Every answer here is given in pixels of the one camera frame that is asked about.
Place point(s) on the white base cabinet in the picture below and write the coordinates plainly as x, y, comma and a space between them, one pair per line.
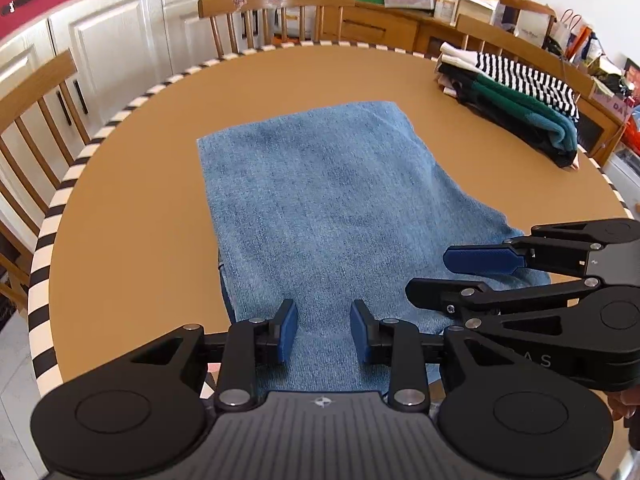
115, 25

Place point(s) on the black folded garment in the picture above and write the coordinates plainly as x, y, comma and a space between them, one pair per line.
495, 110

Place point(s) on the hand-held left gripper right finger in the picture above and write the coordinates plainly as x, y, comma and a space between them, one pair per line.
357, 332

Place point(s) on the wooden spindle-back chair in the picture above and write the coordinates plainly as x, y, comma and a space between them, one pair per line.
30, 125
275, 7
590, 110
525, 6

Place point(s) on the white folded garment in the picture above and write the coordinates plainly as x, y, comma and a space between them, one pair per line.
459, 56

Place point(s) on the white paper bag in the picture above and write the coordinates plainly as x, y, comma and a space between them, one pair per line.
532, 27

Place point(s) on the black white striped garment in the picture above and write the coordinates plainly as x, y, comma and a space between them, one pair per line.
530, 80

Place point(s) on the person's right hand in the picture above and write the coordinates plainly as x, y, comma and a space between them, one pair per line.
620, 405

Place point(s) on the wooden sideboard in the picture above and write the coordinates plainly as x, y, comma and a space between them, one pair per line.
385, 27

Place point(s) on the blue denim jeans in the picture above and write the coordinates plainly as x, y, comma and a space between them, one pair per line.
325, 200

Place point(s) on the grey flat box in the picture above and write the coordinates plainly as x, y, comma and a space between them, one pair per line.
410, 3

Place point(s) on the green folded garment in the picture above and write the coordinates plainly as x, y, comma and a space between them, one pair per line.
515, 102

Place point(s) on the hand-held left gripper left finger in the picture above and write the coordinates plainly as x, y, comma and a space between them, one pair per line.
287, 330

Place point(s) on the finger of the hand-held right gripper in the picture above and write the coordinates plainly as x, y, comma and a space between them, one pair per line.
440, 294
480, 260

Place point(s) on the small white box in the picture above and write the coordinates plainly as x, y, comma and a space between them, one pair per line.
445, 7

